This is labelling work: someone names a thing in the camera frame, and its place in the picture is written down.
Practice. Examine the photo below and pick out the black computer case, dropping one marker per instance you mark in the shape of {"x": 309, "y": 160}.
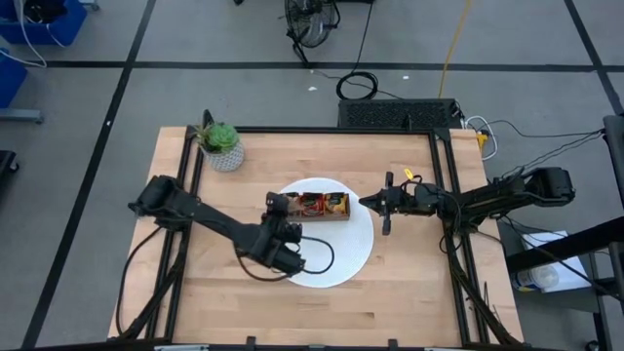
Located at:
{"x": 395, "y": 114}

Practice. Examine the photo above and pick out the grey cart base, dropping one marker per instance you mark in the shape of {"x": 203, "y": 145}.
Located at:
{"x": 22, "y": 116}

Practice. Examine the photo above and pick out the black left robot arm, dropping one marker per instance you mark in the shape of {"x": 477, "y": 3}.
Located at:
{"x": 209, "y": 222}

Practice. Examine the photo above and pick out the blue plastic bin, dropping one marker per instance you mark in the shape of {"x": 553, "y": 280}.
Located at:
{"x": 12, "y": 78}
{"x": 63, "y": 27}

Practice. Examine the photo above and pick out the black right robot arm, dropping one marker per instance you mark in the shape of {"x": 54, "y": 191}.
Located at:
{"x": 512, "y": 195}

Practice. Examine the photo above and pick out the black floor fan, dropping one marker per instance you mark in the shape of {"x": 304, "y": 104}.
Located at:
{"x": 312, "y": 22}

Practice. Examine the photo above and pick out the succulent in white patterned pot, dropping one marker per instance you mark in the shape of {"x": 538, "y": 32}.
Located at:
{"x": 223, "y": 146}

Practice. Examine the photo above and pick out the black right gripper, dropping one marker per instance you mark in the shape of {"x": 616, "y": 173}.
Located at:
{"x": 409, "y": 201}

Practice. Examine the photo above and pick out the orange mango tea packet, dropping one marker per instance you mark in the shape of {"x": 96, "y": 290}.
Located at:
{"x": 336, "y": 204}

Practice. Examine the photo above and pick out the clear plastic container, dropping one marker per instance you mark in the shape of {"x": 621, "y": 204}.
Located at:
{"x": 536, "y": 279}

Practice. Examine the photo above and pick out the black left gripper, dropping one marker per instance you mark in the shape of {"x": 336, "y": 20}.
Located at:
{"x": 280, "y": 229}

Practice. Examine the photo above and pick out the yellow tag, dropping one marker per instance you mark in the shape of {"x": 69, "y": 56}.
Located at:
{"x": 408, "y": 173}

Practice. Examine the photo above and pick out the white round plate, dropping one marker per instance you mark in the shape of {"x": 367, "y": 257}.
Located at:
{"x": 341, "y": 244}

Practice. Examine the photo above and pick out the red strawberry tea packet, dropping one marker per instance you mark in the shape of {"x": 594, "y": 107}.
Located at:
{"x": 312, "y": 205}

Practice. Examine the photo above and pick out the wooden three-compartment tray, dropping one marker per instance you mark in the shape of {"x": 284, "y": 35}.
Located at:
{"x": 317, "y": 217}

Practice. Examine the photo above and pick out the white box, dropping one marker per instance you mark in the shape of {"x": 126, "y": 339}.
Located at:
{"x": 560, "y": 273}

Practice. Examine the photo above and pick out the black metal beam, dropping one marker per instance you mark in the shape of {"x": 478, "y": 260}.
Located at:
{"x": 560, "y": 246}

